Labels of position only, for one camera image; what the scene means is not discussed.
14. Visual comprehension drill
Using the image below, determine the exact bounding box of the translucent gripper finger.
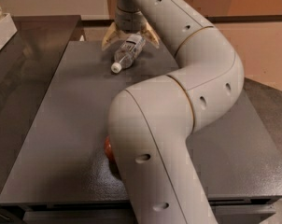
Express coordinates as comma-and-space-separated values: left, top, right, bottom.
140, 22, 160, 49
102, 22, 126, 50

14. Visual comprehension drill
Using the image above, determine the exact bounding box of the clear plastic water bottle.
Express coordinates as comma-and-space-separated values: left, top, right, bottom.
111, 34, 146, 74

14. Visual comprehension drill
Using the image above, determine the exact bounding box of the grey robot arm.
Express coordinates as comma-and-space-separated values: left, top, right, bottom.
108, 0, 244, 224

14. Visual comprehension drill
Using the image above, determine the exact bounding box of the white box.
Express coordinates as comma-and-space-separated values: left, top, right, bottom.
0, 13, 17, 50

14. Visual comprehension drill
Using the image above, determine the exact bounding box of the red apple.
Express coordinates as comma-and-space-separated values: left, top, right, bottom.
104, 137, 115, 163

